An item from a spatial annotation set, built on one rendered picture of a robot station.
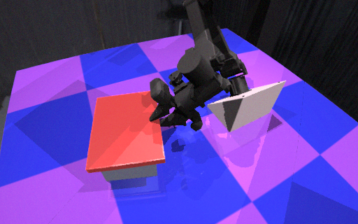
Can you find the red box lid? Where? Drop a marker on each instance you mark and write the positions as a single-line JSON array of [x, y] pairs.
[[122, 135]]

